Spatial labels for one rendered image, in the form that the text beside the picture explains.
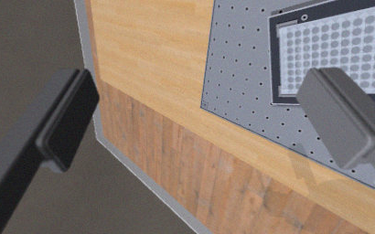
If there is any dark grey rectangular plate nest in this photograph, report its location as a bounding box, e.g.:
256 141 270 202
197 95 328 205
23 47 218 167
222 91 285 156
268 0 375 105

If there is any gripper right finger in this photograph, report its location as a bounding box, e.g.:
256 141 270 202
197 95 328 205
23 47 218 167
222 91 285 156
295 68 375 169

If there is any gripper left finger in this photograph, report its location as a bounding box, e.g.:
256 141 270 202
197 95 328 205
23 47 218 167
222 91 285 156
0 69 100 234

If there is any grey flat rectangular base plate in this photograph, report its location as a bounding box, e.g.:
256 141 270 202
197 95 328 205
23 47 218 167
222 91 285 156
200 0 375 190

